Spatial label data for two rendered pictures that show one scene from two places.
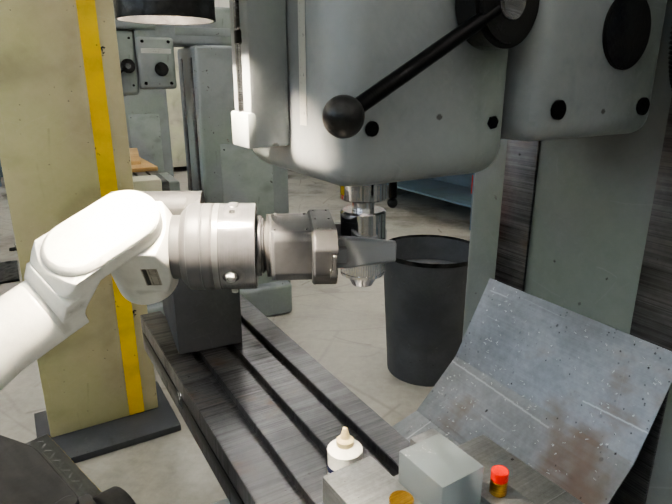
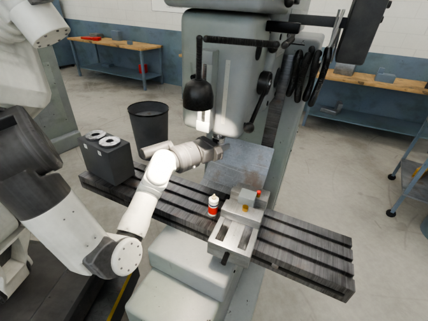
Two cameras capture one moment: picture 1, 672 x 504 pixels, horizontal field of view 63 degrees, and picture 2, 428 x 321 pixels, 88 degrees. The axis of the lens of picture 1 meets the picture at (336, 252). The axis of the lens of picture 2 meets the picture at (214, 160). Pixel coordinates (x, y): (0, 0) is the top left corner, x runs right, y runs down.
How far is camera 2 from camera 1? 46 cm
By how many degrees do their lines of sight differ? 37
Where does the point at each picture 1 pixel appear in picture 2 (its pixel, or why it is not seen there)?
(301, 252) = (211, 154)
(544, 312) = (236, 142)
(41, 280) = (152, 189)
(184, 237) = (182, 160)
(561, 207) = not seen: hidden behind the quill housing
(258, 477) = (184, 215)
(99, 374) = not seen: hidden behind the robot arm
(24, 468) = (37, 253)
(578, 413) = (251, 167)
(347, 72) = (242, 112)
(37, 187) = not seen: outside the picture
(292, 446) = (185, 202)
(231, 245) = (195, 158)
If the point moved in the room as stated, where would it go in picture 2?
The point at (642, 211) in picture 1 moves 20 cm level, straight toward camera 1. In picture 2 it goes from (264, 114) to (278, 133)
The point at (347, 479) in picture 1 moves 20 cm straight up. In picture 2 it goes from (227, 207) to (232, 163)
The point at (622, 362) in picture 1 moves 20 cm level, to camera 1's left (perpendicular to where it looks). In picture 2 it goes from (260, 152) to (229, 164)
